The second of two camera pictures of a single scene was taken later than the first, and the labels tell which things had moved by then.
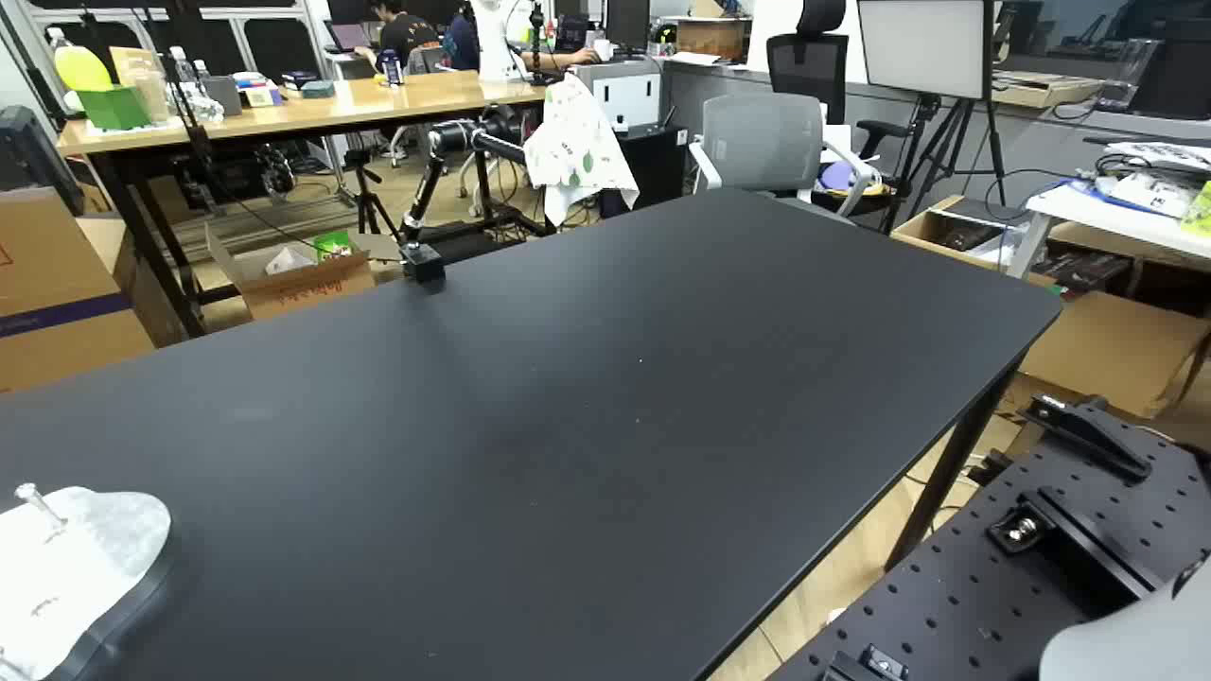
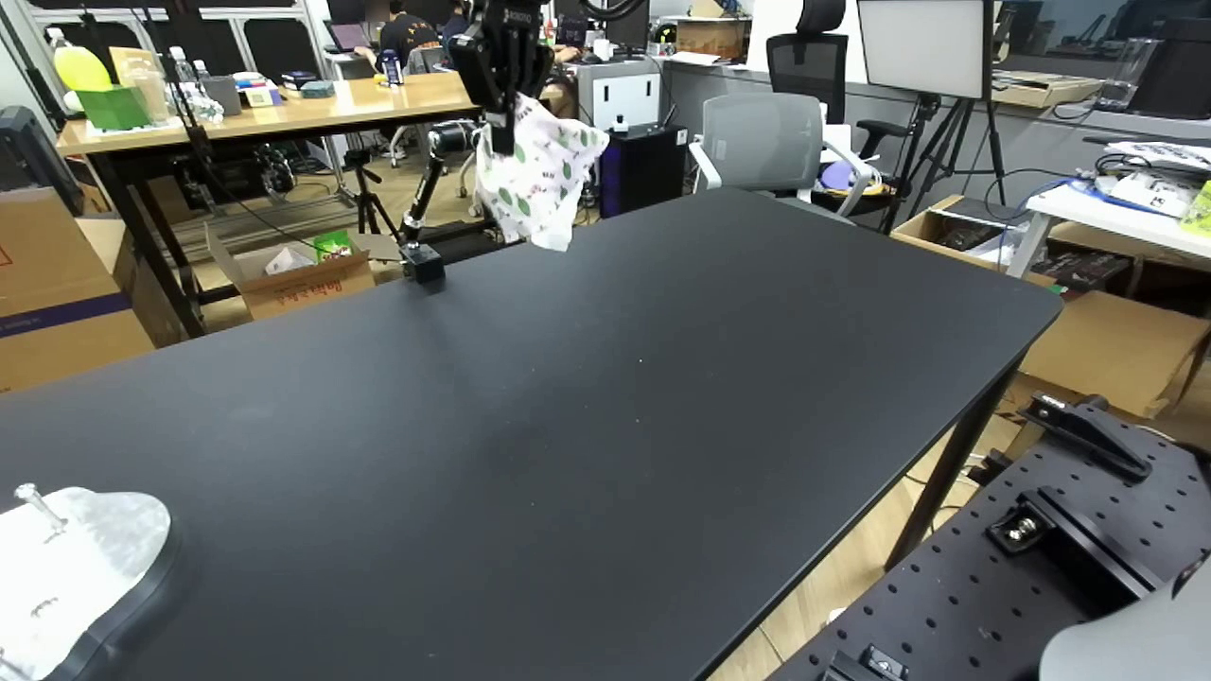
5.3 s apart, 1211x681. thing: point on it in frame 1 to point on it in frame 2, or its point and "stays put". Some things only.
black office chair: (814, 53) stays put
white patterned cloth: (575, 151) to (535, 186)
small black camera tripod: (369, 203) stays put
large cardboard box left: (57, 296) stays put
